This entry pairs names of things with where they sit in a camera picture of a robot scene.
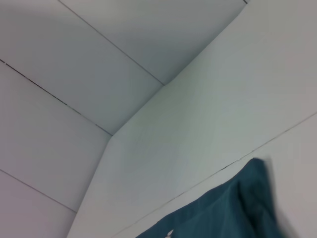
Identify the teal blue t-shirt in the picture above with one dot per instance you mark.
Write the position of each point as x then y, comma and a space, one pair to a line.
223, 210

